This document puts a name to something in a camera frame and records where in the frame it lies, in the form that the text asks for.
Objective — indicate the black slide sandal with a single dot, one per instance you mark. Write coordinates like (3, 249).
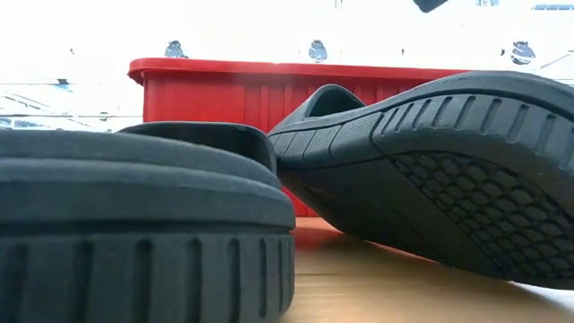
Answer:
(448, 134)
(134, 269)

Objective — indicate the red plastic bin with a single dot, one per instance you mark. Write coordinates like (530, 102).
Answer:
(202, 94)

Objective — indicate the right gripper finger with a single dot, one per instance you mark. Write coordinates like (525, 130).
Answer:
(428, 4)

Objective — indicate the dark round wall fixture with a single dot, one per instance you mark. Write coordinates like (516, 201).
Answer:
(174, 49)
(317, 50)
(523, 53)

